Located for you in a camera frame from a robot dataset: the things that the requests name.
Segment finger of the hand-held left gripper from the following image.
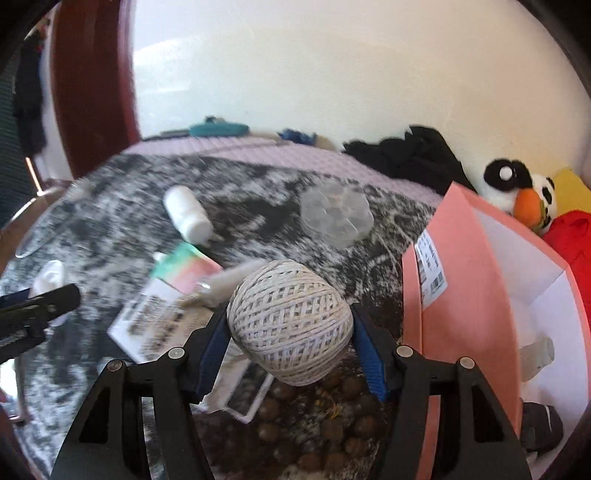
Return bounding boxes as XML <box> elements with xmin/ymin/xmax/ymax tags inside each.
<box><xmin>0</xmin><ymin>283</ymin><xmax>82</xmax><ymax>365</ymax></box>

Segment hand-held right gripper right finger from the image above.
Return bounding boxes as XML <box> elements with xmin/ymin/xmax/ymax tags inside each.
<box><xmin>350</xmin><ymin>302</ymin><xmax>531</xmax><ymax>480</ymax></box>

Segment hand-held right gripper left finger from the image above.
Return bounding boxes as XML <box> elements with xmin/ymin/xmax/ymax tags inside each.
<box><xmin>50</xmin><ymin>308</ymin><xmax>232</xmax><ymax>480</ymax></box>

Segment white twine ball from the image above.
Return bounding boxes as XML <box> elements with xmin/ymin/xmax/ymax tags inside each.
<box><xmin>226</xmin><ymin>260</ymin><xmax>354</xmax><ymax>387</ymax></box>

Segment pink storage box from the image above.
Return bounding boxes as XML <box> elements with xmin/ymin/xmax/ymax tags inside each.
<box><xmin>401</xmin><ymin>181</ymin><xmax>591</xmax><ymax>480</ymax></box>

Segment small white bottle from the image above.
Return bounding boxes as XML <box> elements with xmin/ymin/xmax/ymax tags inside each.
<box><xmin>30</xmin><ymin>260</ymin><xmax>65</xmax><ymax>326</ymax></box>

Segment white printed box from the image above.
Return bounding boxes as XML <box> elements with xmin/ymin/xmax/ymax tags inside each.
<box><xmin>107</xmin><ymin>251</ymin><xmax>275</xmax><ymax>423</ymax></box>

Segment white small tube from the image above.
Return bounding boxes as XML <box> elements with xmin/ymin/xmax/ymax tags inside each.
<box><xmin>194</xmin><ymin>259</ymin><xmax>269</xmax><ymax>308</ymax></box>

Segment green pink packet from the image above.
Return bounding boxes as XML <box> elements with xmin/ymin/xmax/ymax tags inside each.
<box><xmin>150</xmin><ymin>242</ymin><xmax>223</xmax><ymax>295</ymax></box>

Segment white pill bottle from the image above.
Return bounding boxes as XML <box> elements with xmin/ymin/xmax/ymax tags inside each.
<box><xmin>163</xmin><ymin>185</ymin><xmax>214</xmax><ymax>244</ymax></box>

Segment clear round pill organizer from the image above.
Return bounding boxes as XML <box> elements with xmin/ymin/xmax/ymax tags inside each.
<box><xmin>300</xmin><ymin>181</ymin><xmax>374</xmax><ymax>248</ymax></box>

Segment dark grey item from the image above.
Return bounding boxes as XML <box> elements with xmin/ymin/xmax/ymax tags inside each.
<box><xmin>521</xmin><ymin>401</ymin><xmax>565</xmax><ymax>455</ymax></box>

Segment dark hanging clothes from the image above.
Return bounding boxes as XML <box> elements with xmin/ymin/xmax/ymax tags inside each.
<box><xmin>13</xmin><ymin>34</ymin><xmax>48</xmax><ymax>155</ymax></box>

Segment black cloth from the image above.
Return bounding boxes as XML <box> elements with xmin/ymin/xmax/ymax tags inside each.
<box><xmin>342</xmin><ymin>124</ymin><xmax>478</xmax><ymax>195</ymax></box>

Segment purple mat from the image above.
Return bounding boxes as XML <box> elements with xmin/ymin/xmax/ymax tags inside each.
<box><xmin>131</xmin><ymin>137</ymin><xmax>446</xmax><ymax>208</ymax></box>

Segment panda plush toy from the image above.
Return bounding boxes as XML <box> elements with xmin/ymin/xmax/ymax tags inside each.
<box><xmin>483</xmin><ymin>158</ymin><xmax>570</xmax><ymax>235</ymax></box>

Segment teal brush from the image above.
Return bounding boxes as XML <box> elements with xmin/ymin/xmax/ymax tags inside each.
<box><xmin>188</xmin><ymin>116</ymin><xmax>249</xmax><ymax>138</ymax></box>

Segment blue object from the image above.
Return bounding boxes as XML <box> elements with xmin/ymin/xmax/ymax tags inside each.
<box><xmin>277</xmin><ymin>128</ymin><xmax>318</xmax><ymax>147</ymax></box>

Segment red cloth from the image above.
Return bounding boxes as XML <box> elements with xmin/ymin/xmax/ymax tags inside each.
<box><xmin>541</xmin><ymin>210</ymin><xmax>591</xmax><ymax>324</ymax></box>

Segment yellow object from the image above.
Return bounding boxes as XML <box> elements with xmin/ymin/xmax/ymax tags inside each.
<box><xmin>551</xmin><ymin>167</ymin><xmax>591</xmax><ymax>215</ymax></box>

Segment brown bead bracelet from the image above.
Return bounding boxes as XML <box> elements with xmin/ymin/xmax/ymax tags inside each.
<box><xmin>252</xmin><ymin>374</ymin><xmax>393</xmax><ymax>476</ymax></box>

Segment red wooden door frame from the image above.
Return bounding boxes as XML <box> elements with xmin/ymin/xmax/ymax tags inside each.
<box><xmin>50</xmin><ymin>0</ymin><xmax>141</xmax><ymax>180</ymax></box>

